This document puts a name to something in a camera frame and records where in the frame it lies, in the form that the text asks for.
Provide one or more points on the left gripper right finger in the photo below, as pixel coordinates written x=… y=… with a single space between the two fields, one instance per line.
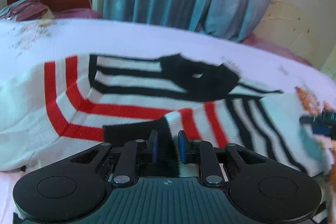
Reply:
x=202 y=154

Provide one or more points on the striped red black white garment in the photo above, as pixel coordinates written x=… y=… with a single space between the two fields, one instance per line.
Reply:
x=59 y=108

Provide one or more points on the purple pillow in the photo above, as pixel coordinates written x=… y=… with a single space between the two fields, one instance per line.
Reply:
x=24 y=10

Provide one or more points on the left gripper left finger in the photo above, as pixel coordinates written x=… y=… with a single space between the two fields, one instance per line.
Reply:
x=133 y=154

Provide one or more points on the pink blanket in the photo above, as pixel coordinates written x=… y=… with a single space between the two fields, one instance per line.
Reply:
x=254 y=41

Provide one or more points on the floral white bed sheet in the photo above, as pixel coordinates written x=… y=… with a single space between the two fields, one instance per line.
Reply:
x=78 y=188

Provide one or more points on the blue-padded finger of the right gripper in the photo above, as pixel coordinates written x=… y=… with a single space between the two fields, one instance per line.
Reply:
x=322 y=124

